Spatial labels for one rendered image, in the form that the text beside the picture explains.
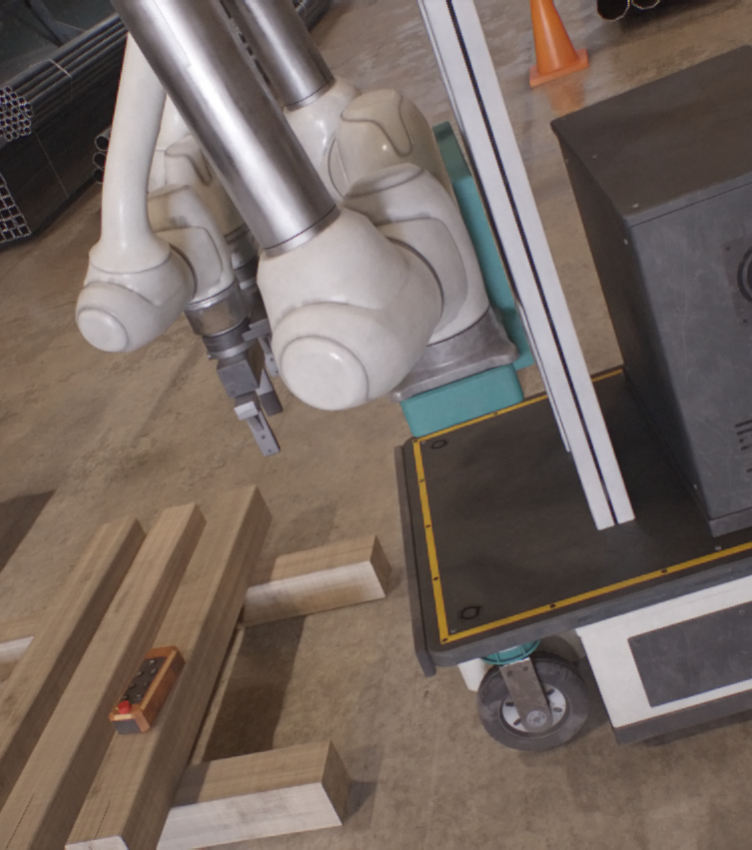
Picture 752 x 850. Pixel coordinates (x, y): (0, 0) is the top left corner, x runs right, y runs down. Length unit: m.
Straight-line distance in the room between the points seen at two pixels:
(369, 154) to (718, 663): 0.96
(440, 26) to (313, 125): 0.58
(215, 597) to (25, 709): 0.41
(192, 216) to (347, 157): 0.43
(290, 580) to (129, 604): 0.34
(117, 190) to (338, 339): 0.36
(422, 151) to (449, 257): 0.50
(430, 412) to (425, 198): 0.28
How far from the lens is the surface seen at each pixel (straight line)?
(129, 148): 1.47
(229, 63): 1.30
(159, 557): 2.58
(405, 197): 1.46
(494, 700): 1.91
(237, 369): 1.65
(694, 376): 1.65
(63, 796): 2.13
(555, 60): 6.01
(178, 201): 1.60
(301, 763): 2.03
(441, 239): 1.47
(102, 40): 7.97
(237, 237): 1.90
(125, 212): 1.47
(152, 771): 2.05
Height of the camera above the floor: 1.38
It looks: 26 degrees down
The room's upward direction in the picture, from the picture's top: 23 degrees counter-clockwise
